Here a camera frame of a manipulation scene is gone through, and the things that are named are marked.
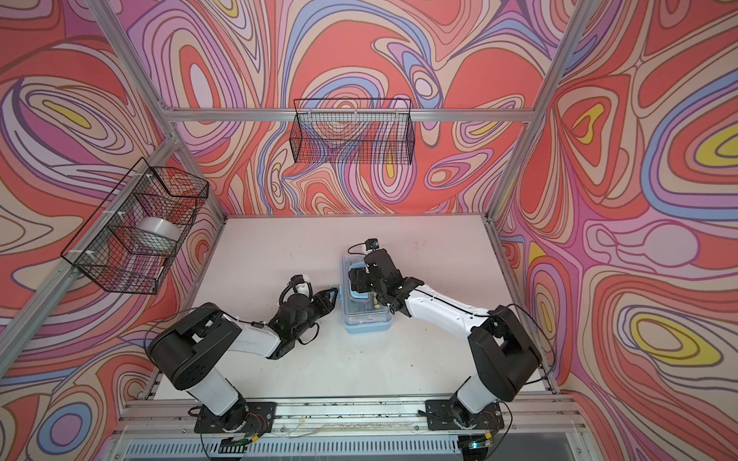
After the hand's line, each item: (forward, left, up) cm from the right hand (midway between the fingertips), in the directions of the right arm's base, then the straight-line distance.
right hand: (362, 278), depth 87 cm
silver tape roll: (+1, +50, +22) cm, 55 cm away
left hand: (-2, +7, -4) cm, 8 cm away
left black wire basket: (-1, +56, +22) cm, 60 cm away
